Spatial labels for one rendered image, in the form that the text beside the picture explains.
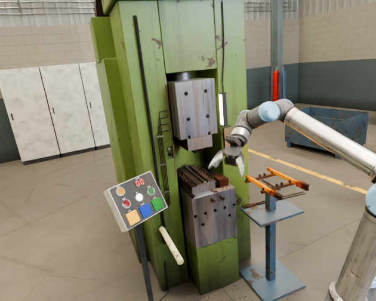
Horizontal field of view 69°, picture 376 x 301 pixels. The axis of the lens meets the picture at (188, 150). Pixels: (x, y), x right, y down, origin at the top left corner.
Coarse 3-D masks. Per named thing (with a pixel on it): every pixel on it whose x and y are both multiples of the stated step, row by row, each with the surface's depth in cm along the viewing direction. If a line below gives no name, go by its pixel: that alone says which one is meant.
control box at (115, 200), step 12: (132, 180) 179; (144, 180) 184; (108, 192) 167; (132, 192) 176; (144, 192) 181; (156, 192) 186; (120, 204) 168; (132, 204) 173; (120, 216) 166; (120, 228) 170
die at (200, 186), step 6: (180, 168) 246; (186, 168) 242; (198, 168) 241; (180, 174) 235; (186, 174) 231; (192, 174) 230; (204, 174) 227; (180, 180) 233; (186, 180) 222; (192, 180) 218; (198, 180) 217; (210, 180) 215; (186, 186) 221; (192, 186) 210; (198, 186) 211; (204, 186) 213; (210, 186) 215; (192, 192) 210; (198, 192) 212
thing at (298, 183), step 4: (268, 168) 230; (272, 168) 229; (276, 172) 222; (280, 172) 221; (280, 176) 218; (284, 176) 213; (288, 176) 212; (288, 180) 209; (292, 180) 205; (296, 180) 204; (300, 180) 202; (296, 184) 201; (300, 184) 199; (304, 184) 195; (308, 184) 194; (304, 188) 196; (308, 188) 194
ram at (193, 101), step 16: (192, 80) 193; (208, 80) 192; (176, 96) 186; (192, 96) 190; (208, 96) 195; (176, 112) 192; (192, 112) 193; (208, 112) 198; (176, 128) 199; (192, 128) 197; (208, 128) 201
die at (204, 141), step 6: (174, 138) 225; (192, 138) 198; (198, 138) 200; (204, 138) 202; (210, 138) 204; (180, 144) 213; (186, 144) 200; (192, 144) 200; (198, 144) 202; (204, 144) 203; (210, 144) 205
